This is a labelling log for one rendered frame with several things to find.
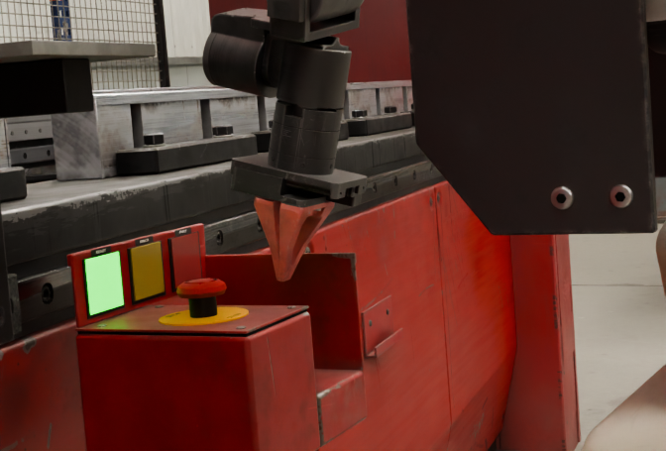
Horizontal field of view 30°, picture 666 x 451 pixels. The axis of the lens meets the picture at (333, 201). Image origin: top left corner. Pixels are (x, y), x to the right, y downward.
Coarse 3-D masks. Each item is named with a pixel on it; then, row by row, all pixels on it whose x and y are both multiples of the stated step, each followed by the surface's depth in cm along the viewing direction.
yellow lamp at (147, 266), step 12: (132, 252) 105; (144, 252) 107; (156, 252) 108; (132, 264) 105; (144, 264) 107; (156, 264) 108; (144, 276) 107; (156, 276) 108; (144, 288) 106; (156, 288) 108
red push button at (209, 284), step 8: (192, 280) 100; (200, 280) 99; (208, 280) 99; (216, 280) 99; (184, 288) 98; (192, 288) 98; (200, 288) 98; (208, 288) 98; (216, 288) 98; (224, 288) 99; (184, 296) 98; (192, 296) 98; (200, 296) 98; (208, 296) 98; (192, 304) 99; (200, 304) 98; (208, 304) 99; (216, 304) 100; (192, 312) 99; (200, 312) 98; (208, 312) 99; (216, 312) 99
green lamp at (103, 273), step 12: (96, 264) 101; (108, 264) 102; (96, 276) 101; (108, 276) 102; (120, 276) 103; (96, 288) 101; (108, 288) 102; (120, 288) 103; (96, 300) 100; (108, 300) 102; (120, 300) 103; (96, 312) 100
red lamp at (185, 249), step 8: (176, 240) 111; (184, 240) 112; (192, 240) 114; (176, 248) 111; (184, 248) 112; (192, 248) 114; (176, 256) 111; (184, 256) 112; (192, 256) 114; (176, 264) 111; (184, 264) 112; (192, 264) 114; (176, 272) 111; (184, 272) 112; (192, 272) 114; (200, 272) 115; (176, 280) 111; (184, 280) 112
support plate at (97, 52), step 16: (0, 48) 83; (16, 48) 83; (32, 48) 82; (48, 48) 84; (64, 48) 86; (80, 48) 88; (96, 48) 90; (112, 48) 93; (128, 48) 95; (144, 48) 97
